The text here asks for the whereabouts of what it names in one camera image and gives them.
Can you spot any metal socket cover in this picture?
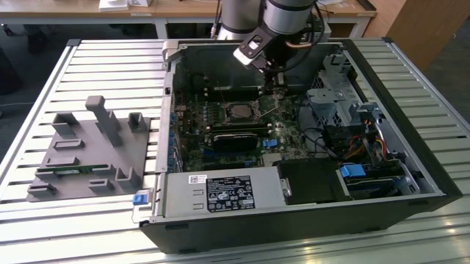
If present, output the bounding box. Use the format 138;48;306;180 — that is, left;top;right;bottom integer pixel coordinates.
257;90;287;116

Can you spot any silver square CPU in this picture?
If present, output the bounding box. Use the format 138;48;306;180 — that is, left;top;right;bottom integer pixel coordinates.
230;105;255;118

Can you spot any CPU socket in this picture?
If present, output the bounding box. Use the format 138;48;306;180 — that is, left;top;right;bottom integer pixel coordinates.
223;101;262;124

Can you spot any silver perforated drive cage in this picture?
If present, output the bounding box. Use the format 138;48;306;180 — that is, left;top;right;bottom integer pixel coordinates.
305;53;386;133

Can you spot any green motherboard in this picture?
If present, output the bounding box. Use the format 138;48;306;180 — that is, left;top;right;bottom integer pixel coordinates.
171;87;326;173

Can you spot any black graphics card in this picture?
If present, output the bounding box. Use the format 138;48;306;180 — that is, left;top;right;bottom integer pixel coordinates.
211;131;261;154

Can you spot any silver chipset heatsink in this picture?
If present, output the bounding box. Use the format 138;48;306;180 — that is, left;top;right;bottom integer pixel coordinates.
262;153;285;166

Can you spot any wooden cabinet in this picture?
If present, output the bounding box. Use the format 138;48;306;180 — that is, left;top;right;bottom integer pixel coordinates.
364;0;470;73

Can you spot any blue disk carrier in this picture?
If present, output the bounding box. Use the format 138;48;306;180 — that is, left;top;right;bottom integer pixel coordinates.
340;163;368;180

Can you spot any black plastic air shroud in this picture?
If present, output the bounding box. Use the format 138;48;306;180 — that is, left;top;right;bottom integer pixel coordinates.
275;158;354;206

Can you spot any large white box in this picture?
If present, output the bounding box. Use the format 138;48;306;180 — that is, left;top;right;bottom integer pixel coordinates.
98;0;131;13

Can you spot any silver power supply unit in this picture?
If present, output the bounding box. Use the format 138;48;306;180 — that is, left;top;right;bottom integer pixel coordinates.
161;166;293;218

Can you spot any long wooden desk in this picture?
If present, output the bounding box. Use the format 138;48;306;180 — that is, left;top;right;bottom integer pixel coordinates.
0;0;380;39

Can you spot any grey parts rack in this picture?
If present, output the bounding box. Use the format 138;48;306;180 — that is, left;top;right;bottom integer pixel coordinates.
26;95;155;204

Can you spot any black open PC case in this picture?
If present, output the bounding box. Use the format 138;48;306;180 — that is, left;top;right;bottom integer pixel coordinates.
130;37;465;255

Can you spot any green RAM stick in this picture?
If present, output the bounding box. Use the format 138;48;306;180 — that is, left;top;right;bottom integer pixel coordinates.
36;164;111;176

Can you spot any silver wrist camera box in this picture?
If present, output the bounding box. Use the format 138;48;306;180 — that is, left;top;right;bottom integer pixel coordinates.
233;31;275;74

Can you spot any black internal cable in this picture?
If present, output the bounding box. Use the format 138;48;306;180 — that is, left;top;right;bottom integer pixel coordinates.
297;126;345;162

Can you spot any coloured power wire bundle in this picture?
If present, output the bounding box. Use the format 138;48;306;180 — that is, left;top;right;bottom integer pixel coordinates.
345;118;390;163

